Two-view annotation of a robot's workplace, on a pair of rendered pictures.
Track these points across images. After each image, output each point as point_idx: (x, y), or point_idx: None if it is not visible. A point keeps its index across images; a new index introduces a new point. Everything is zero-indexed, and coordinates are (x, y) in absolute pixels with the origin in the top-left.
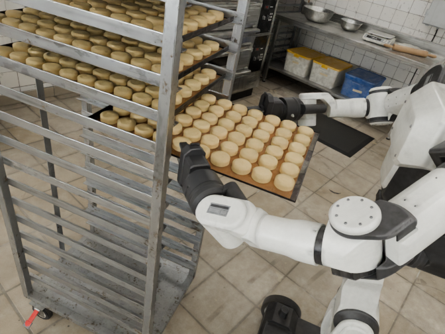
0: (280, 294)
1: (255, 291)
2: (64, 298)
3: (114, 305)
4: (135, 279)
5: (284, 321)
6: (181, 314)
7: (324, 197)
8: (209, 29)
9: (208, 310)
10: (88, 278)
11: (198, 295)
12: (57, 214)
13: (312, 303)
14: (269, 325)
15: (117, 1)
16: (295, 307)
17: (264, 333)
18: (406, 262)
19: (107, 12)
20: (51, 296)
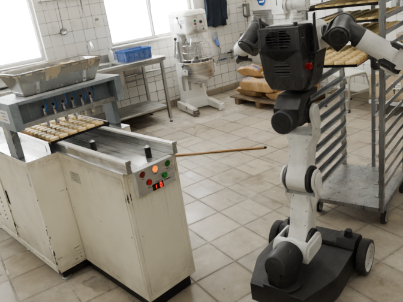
0: (400, 278)
1: (397, 262)
2: (343, 172)
3: (324, 162)
4: (365, 188)
5: (341, 235)
6: (358, 225)
7: None
8: (343, 6)
9: (366, 236)
10: (330, 144)
11: (379, 232)
12: (373, 130)
13: (399, 300)
14: (338, 232)
15: (349, 0)
16: (361, 247)
17: (331, 229)
18: (236, 57)
19: (327, 3)
20: (343, 169)
